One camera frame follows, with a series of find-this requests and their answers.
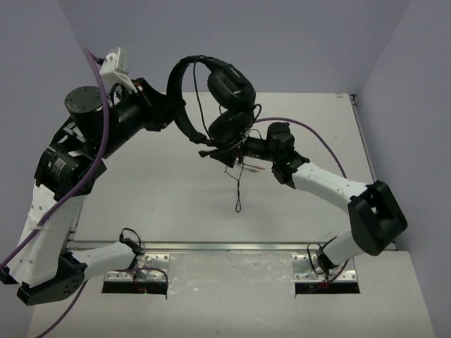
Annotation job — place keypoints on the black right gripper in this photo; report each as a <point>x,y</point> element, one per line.
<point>239,149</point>

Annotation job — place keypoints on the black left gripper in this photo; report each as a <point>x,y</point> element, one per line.
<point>151,106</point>

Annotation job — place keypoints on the black headphones with cable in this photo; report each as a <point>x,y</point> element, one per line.
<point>236,99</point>

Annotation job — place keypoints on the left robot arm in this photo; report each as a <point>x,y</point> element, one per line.
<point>44,268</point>

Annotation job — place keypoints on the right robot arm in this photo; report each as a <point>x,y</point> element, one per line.
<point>375,217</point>

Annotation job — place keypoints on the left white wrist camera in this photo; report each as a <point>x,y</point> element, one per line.
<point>114,68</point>

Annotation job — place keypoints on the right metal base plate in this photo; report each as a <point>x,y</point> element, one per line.
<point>306,270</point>

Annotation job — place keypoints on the metal base plate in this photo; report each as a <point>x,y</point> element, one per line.
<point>306,270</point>
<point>149,267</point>

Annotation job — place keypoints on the aluminium table front rail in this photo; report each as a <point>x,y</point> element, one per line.
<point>199,246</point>

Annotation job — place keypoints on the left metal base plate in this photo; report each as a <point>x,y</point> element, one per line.
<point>149,267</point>

